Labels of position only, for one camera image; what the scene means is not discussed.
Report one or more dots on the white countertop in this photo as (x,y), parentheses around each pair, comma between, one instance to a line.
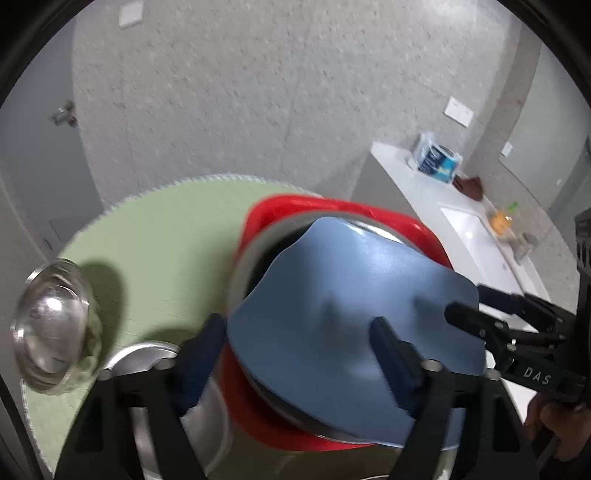
(415,184)

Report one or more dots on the person's right hand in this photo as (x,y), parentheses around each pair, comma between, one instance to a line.
(561,427)

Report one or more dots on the clear glass bowl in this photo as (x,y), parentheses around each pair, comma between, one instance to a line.
(51,323)

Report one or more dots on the green round table mat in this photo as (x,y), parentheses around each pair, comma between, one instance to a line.
(166,258)

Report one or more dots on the brown cloth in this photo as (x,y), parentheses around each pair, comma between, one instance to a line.
(470,187)

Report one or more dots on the grey faucet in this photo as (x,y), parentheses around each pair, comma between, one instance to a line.
(526,247)

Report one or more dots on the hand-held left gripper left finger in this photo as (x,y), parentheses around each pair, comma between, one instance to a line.
(199,364)

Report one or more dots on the red plastic basin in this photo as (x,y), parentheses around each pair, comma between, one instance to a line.
(295,207)

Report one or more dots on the large steel bowl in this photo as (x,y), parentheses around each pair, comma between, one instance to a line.
(272,244)

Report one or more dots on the grey door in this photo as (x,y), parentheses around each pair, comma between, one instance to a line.
(41,184)

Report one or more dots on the blue white tissue pack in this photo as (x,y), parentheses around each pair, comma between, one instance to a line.
(434,159)

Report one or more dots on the white wall switch plate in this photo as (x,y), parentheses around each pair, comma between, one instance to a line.
(130,11)
(459,110)

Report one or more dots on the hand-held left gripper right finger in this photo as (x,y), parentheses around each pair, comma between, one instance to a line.
(393,369)

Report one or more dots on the blue plate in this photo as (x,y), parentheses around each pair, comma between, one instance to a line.
(332,295)

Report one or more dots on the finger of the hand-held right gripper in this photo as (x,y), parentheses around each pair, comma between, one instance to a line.
(512,302)
(480,325)

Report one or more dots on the white sink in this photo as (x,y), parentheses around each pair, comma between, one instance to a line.
(475,240)

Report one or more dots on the small white wall socket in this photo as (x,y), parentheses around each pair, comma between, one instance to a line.
(508,149)

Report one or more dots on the steel plate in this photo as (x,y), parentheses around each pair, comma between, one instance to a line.
(138,355)

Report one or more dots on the orange bottle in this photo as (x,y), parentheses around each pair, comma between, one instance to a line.
(501,221)

